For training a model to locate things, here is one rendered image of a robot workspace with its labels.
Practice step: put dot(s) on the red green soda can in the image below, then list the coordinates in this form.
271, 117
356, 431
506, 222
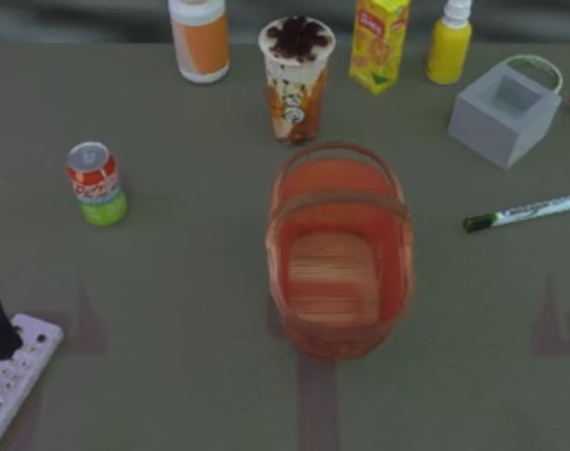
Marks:
99, 188

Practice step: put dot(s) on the orange plastic basket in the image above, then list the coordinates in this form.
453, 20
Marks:
336, 277

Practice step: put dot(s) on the white power strip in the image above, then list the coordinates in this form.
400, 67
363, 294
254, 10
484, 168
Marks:
10, 376

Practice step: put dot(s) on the white orange label bottle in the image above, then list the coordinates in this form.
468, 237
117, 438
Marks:
200, 42

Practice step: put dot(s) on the bubble tea cup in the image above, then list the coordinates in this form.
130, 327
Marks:
295, 89

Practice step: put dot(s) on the yellow juice carton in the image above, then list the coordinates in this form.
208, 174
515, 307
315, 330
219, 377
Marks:
377, 44

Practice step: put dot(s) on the yellow squeeze bottle white cap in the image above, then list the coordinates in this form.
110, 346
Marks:
448, 49

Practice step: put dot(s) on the white green cap marker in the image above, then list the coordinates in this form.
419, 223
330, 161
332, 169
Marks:
524, 212

